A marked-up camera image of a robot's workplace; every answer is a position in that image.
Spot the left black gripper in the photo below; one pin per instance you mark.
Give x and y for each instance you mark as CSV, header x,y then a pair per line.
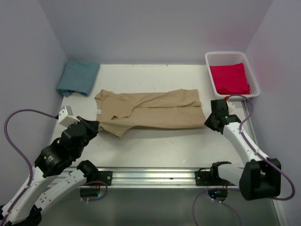
x,y
92,125

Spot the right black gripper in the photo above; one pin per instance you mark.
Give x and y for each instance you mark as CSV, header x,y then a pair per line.
x,y
208,123

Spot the beige t shirt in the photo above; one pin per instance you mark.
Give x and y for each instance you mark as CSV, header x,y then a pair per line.
x,y
177,109

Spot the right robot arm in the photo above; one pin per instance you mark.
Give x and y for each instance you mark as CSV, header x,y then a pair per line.
x,y
260,176

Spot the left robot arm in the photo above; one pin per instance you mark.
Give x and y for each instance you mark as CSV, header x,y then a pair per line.
x,y
34,196

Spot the teal folded t shirt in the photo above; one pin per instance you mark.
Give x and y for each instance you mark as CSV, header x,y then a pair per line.
x,y
78,77

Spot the red folded t shirt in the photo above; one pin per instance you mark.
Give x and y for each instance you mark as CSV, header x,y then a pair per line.
x,y
230,79

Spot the white plastic basket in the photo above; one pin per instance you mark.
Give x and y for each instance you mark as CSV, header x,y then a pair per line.
x,y
218,58

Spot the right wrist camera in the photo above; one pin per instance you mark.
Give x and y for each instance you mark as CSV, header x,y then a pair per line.
x,y
231,106

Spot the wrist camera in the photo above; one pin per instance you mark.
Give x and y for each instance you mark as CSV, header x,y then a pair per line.
x,y
231,106
66,117

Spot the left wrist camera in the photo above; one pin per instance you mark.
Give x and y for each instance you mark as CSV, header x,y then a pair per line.
x,y
66,117

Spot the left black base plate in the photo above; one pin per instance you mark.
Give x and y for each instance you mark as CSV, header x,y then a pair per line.
x,y
104,176

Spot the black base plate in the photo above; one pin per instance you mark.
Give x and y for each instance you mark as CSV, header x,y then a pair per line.
x,y
204,178
104,176

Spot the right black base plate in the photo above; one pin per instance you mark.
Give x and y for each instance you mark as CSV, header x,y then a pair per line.
x,y
204,178

